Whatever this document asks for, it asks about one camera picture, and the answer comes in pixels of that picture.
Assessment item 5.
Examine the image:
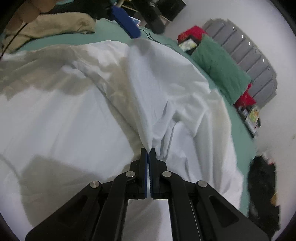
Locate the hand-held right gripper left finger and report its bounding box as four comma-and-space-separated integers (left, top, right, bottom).
25, 147, 148, 241

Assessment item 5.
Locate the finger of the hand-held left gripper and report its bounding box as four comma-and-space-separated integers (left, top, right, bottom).
110, 6, 142, 39

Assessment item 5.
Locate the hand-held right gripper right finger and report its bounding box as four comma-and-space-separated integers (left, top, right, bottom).
149, 148, 270, 241

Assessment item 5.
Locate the white hooded jacket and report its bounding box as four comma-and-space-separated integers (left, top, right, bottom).
0, 39, 244, 241

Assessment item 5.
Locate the person's left forearm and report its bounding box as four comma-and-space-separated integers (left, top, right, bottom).
6, 0, 56, 31

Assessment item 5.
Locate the black clothes pile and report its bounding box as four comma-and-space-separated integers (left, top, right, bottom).
247, 156, 281, 234

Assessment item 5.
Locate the black computer tower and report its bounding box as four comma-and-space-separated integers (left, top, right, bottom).
162, 0, 187, 22

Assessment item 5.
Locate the black folded garment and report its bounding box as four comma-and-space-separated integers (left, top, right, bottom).
50, 0, 111, 20

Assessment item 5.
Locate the small black framed tablet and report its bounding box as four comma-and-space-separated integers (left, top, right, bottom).
179, 38, 201, 55

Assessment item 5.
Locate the green pillow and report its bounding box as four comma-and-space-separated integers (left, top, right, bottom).
191, 35, 252, 103

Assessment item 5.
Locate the stack of books and papers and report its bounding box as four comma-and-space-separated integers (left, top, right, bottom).
240, 104, 261, 138

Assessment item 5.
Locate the green yellow snack bag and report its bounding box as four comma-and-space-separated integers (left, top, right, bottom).
245, 105, 260, 126

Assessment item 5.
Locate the grey padded headboard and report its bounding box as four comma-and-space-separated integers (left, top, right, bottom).
203, 19, 278, 102

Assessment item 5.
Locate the thin black cable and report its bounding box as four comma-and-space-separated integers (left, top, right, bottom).
139, 28, 179, 50

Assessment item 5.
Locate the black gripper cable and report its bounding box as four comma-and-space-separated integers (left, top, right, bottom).
0, 11, 47, 61

